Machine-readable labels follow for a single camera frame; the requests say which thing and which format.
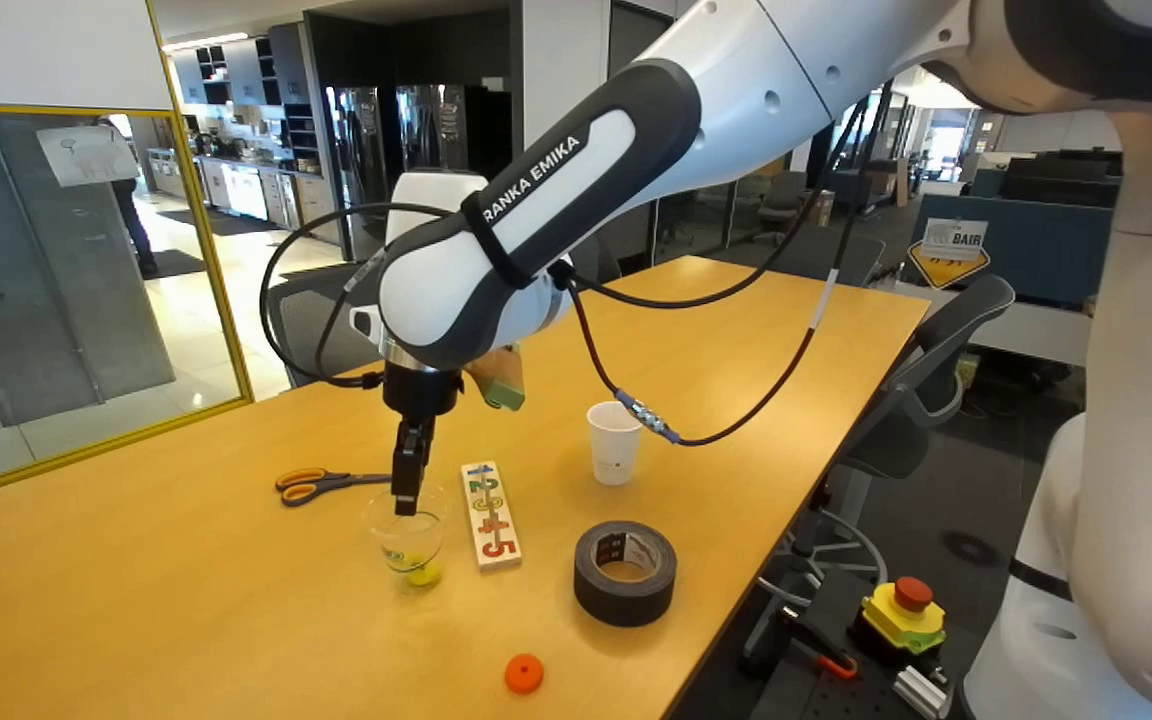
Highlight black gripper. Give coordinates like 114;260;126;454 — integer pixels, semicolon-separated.
383;364;463;516

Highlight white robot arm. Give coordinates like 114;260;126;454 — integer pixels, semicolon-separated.
367;0;1152;516

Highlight orange disc beside yellow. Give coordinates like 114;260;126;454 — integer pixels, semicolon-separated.
504;654;542;698

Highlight clear plastic cup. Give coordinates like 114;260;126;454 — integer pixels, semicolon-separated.
373;514;444;579

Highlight wooden number peg board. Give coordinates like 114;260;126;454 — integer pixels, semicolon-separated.
461;460;525;567

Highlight grey office chair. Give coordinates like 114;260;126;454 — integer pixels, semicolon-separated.
263;263;376;385

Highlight white paper cup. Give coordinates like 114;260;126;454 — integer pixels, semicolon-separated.
584;402;641;490

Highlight yellow red emergency stop button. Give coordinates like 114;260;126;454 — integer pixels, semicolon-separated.
858;577;947;655

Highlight dark chair at right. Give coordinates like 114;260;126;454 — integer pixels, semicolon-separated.
848;277;1015;480

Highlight orange handled scissors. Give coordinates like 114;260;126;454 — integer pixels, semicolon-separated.
277;469;383;509

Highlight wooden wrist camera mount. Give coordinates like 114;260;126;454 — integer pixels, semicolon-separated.
469;347;525;414

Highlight black duct tape roll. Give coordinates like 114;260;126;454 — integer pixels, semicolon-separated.
571;521;675;629

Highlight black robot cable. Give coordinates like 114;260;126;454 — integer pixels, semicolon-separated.
254;91;900;454

